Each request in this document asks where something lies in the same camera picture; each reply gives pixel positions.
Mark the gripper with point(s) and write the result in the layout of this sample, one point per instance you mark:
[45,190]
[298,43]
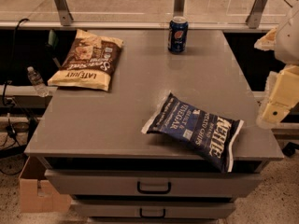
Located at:
[289,39]

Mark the left metal bracket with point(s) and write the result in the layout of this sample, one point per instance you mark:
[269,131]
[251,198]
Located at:
[65,16]

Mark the upper grey drawer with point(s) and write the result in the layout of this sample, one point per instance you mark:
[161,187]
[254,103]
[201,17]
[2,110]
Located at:
[143,183]

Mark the lower grey drawer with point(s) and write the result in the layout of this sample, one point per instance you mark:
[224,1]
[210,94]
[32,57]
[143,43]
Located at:
[153,209]

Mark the clear plastic water bottle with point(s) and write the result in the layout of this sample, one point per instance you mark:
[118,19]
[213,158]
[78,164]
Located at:
[37,82]

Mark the green handled tool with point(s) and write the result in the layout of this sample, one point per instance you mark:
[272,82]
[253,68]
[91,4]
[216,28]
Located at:
[51,46]

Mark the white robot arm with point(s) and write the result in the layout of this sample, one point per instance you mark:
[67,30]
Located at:
[287,38]

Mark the metal bracket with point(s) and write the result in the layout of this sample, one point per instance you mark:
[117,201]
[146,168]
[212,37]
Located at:
[65,16]
[179,7]
[255,16]

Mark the grey drawer cabinet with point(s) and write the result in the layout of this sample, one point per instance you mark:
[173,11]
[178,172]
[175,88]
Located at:
[88,130]

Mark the blue kettle chips bag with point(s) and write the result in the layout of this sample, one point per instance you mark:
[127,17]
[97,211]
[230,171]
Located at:
[209,135]

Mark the cardboard box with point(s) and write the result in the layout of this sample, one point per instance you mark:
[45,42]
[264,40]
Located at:
[37,194]

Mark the grey drawer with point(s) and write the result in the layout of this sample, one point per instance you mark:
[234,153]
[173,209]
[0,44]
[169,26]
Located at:
[153,209]
[143,183]

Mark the right metal bracket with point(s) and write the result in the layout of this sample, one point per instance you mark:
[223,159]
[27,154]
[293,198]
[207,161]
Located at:
[255,16]

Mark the yellow brown chips bag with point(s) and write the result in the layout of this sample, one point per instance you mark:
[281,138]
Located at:
[90,63]

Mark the middle metal bracket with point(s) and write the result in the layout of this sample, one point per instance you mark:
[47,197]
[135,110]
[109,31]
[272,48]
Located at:
[179,7]

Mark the blue pepsi can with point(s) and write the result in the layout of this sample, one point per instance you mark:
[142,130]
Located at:
[178,29]

